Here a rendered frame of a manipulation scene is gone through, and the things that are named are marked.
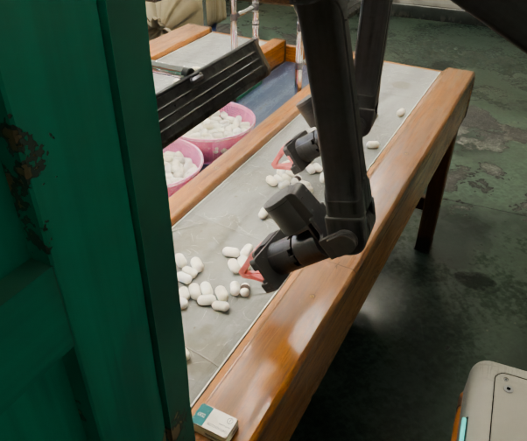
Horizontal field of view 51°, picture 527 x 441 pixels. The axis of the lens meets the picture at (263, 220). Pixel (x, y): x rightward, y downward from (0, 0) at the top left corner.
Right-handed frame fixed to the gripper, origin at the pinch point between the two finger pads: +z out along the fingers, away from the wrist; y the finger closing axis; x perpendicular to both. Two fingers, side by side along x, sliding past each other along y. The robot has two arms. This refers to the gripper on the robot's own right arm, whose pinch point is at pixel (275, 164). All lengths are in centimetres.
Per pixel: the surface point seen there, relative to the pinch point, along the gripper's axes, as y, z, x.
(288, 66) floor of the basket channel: -95, 41, -17
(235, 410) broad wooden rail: 59, -15, 20
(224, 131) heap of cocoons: -22.7, 26.8, -11.9
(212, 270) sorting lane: 32.1, 3.0, 7.8
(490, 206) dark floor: -142, 16, 89
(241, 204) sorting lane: 8.6, 8.2, 3.2
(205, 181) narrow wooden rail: 7.5, 14.9, -5.5
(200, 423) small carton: 65, -14, 17
